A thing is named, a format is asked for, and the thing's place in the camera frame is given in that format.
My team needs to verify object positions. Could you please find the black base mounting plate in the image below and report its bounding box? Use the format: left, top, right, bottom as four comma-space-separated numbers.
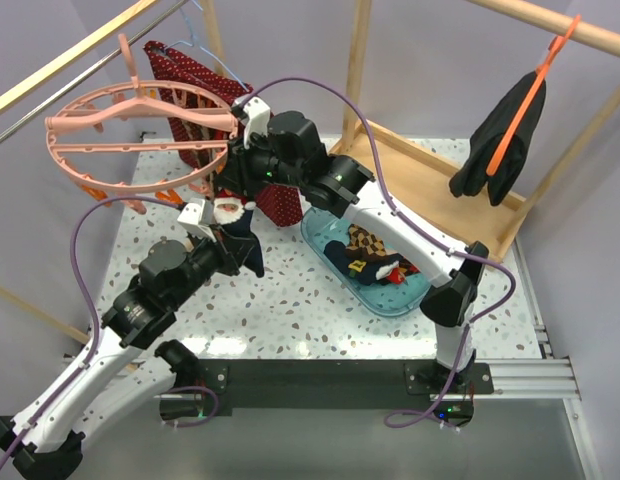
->
157, 358, 494, 426

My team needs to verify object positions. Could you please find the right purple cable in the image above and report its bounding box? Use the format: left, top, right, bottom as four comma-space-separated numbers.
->
239, 77, 517, 430

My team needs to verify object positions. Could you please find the brown checkered sock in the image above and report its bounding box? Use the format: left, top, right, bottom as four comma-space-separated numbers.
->
345, 224, 388, 262

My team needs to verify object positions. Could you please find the pink round sock hanger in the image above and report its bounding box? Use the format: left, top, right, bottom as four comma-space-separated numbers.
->
45, 34, 238, 213

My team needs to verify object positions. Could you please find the purple cable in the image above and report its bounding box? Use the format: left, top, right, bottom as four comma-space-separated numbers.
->
0, 195, 184, 480
239, 77, 517, 430

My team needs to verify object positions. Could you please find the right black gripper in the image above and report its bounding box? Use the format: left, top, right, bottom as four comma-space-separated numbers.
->
216, 129, 305, 197

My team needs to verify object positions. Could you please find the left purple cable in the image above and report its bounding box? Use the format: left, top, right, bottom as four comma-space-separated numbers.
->
0, 195, 184, 480

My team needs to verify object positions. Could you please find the red polka dot garment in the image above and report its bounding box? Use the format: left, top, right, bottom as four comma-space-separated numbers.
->
143, 41, 303, 227

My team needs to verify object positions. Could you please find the navy green striped sock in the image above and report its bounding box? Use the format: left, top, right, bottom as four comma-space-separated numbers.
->
323, 240, 352, 272

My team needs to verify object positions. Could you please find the navy santa sock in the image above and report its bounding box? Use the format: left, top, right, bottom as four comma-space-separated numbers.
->
213, 190, 265, 278

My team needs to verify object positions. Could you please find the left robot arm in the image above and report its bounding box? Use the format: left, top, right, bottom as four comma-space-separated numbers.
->
0, 235, 260, 479

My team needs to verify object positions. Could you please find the orange plastic hanger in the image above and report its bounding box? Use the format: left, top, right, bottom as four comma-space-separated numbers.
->
486, 15, 581, 177

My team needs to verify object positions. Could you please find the left wooden clothes rack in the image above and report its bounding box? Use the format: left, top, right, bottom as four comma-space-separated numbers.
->
0, 0, 231, 371

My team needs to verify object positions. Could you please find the navy buckle sock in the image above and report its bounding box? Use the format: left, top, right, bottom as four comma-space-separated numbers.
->
336, 254, 402, 286

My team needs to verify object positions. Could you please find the blue wire hanger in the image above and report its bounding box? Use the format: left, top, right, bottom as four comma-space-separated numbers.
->
161, 0, 250, 93

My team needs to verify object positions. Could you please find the red black argyle sock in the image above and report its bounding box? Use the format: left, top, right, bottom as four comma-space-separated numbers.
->
386, 260, 420, 285

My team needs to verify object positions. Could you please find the right wooden clothes rack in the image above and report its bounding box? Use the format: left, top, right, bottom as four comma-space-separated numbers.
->
332, 1, 620, 262

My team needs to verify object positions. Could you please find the wooden clothes rack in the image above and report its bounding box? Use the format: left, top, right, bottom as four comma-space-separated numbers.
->
0, 0, 231, 371
332, 1, 620, 262

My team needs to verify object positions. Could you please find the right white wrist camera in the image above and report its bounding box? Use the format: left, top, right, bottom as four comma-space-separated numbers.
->
231, 95, 271, 150

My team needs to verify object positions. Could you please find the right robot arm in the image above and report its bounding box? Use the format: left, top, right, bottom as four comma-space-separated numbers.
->
216, 107, 488, 393

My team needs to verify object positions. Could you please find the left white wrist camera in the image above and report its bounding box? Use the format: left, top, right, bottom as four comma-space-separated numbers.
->
177, 198, 215, 240

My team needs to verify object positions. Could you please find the teal plastic basin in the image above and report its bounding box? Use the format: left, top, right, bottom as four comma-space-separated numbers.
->
301, 208, 430, 317

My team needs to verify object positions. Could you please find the black hanging garment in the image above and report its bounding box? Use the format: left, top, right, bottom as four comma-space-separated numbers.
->
449, 71, 546, 206

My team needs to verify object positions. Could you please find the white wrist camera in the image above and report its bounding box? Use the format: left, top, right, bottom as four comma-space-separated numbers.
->
231, 95, 271, 150
177, 198, 215, 240

